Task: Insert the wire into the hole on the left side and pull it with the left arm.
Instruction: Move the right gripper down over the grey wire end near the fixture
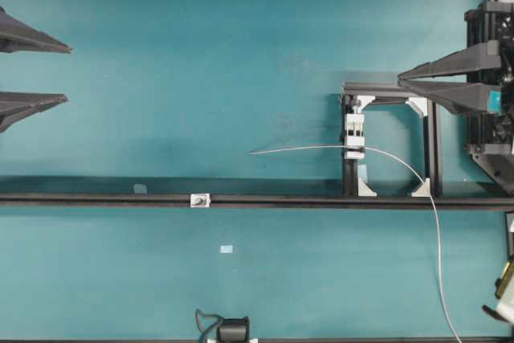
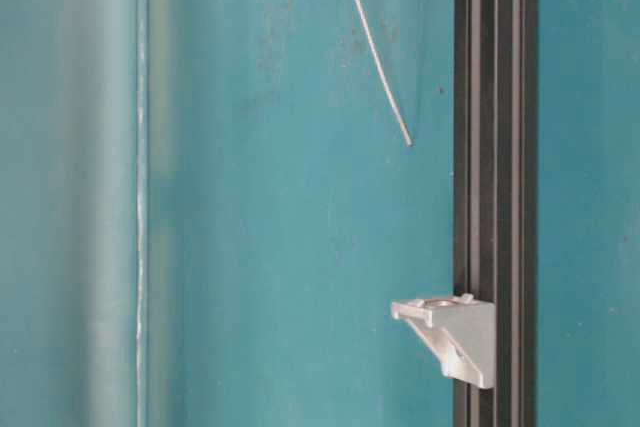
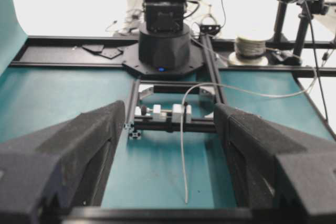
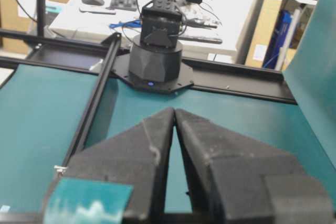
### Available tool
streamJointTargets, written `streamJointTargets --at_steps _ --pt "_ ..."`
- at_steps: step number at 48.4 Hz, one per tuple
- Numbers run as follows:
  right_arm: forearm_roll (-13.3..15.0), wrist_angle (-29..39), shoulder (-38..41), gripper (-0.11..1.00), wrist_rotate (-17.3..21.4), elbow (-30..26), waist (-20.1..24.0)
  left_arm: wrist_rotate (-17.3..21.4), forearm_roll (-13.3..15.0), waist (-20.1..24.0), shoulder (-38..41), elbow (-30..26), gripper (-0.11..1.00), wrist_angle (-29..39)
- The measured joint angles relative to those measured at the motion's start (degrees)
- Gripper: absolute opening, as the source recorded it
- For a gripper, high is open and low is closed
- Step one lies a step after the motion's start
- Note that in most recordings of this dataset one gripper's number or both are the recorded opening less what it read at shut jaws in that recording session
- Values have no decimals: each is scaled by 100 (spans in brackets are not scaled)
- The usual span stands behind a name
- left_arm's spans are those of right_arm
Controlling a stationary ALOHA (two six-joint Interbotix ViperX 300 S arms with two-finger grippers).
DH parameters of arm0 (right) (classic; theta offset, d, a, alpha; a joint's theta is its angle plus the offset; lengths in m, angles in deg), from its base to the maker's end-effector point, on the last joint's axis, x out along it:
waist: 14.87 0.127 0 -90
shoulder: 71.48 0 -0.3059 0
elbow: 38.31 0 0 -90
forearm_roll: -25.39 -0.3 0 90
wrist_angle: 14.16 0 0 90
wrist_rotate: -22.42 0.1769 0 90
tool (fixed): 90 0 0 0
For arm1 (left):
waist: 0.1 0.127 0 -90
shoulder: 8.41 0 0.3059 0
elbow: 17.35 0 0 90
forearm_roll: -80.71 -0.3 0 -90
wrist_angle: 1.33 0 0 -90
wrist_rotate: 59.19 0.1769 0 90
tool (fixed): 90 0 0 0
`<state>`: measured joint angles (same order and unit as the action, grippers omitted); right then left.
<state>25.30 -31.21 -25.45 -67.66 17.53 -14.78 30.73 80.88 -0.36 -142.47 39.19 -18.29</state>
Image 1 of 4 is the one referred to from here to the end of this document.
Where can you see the clear tape piece by rail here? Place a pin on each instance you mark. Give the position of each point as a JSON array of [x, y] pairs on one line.
[[140, 189]]

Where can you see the white frame corner bracket bottom-left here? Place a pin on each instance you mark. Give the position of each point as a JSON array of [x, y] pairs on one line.
[[363, 190]]

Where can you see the teal tape on finger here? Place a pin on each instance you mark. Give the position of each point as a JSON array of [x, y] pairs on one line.
[[494, 102]]

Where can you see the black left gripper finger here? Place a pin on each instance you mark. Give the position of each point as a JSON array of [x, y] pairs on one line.
[[16, 106], [17, 36]]

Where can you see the black low camera mount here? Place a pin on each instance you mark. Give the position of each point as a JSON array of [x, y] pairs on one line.
[[228, 330]]

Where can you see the yellow black tool at edge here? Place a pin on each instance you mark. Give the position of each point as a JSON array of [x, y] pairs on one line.
[[504, 295]]

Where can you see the white frame corner bracket bottom-right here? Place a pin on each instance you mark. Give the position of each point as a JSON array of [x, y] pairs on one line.
[[423, 190]]

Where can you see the white corner bracket with screw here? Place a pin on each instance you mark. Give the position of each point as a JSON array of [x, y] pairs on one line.
[[200, 200]]

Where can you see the light blue tape patch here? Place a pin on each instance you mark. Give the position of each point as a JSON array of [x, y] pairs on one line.
[[226, 249]]

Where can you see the long black aluminium rail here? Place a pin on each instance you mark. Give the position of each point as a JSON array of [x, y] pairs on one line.
[[217, 201]]

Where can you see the white frame corner bracket top-right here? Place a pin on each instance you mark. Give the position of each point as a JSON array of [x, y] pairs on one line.
[[419, 105]]

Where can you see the white wire clamp block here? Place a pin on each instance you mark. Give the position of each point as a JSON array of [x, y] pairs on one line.
[[354, 138]]

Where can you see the black square extrusion frame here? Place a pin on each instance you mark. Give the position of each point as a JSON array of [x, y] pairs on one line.
[[388, 94]]

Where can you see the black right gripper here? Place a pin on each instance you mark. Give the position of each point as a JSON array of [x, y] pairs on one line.
[[490, 41]]

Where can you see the white frame corner bracket top-left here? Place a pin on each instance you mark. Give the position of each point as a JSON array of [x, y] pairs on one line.
[[358, 103]]

